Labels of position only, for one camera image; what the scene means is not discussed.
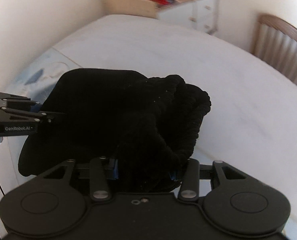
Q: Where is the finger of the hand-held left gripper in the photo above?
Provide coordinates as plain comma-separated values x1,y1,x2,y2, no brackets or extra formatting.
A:
0,91,42,112
0,107,67,126

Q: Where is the wooden slat-back chair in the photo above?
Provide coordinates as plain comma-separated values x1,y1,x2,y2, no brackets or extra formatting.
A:
249,13,297,88

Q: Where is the black fleece garment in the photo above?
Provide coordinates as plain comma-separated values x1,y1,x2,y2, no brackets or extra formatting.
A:
18,67,212,193

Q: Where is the white sideboard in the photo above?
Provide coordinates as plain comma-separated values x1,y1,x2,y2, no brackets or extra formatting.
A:
158,0,219,35

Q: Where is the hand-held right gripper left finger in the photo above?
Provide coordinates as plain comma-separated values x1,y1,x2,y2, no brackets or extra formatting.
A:
42,156,119,202

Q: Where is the white blue printed dining table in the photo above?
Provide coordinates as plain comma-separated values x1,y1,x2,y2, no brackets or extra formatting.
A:
3,13,297,240

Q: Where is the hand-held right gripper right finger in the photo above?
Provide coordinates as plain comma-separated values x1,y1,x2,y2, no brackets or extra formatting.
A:
170,159,247,203

